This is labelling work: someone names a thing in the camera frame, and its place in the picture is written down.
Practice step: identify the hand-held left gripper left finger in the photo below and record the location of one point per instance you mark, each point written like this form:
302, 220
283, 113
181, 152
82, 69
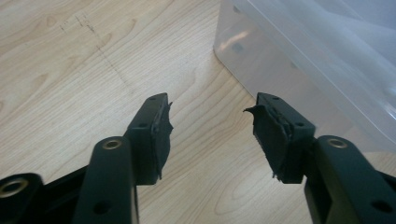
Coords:
146, 140

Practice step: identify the clear plastic storage box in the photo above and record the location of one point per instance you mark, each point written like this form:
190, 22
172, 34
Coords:
311, 62

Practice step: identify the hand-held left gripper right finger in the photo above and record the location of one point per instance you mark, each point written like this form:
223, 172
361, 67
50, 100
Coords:
280, 140

